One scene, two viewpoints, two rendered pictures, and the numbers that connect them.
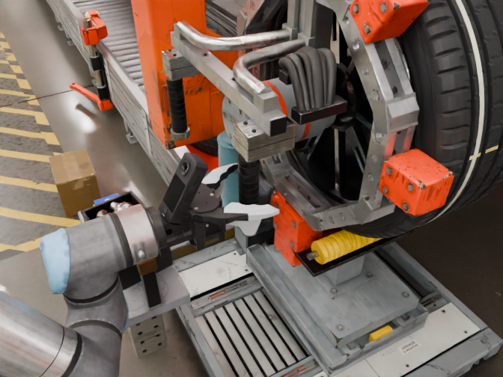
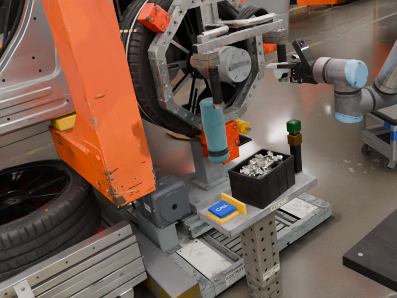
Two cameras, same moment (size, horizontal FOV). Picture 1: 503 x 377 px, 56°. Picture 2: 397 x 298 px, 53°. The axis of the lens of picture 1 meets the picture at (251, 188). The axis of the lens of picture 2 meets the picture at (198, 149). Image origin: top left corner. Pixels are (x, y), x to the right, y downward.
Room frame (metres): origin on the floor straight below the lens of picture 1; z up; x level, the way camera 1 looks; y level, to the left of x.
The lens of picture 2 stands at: (1.12, 1.52, 1.21)
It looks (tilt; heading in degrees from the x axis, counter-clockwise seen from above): 24 degrees down; 267
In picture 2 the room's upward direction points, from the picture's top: 10 degrees counter-clockwise
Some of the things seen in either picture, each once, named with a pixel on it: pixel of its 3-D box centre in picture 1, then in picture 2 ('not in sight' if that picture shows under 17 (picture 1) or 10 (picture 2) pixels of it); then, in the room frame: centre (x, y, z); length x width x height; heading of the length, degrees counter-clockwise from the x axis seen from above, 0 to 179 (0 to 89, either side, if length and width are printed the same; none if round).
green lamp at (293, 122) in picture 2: not in sight; (293, 126); (0.69, 0.23, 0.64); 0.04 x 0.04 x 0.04; 29
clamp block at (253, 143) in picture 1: (264, 135); (274, 35); (0.66, -0.02, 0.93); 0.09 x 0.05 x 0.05; 119
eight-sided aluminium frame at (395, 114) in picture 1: (307, 104); (211, 62); (0.91, -0.12, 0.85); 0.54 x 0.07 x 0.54; 29
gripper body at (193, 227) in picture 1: (186, 220); (306, 70); (0.59, 0.11, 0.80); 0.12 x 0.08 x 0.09; 119
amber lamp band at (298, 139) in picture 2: (145, 261); (294, 138); (0.69, 0.23, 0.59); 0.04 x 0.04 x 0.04; 29
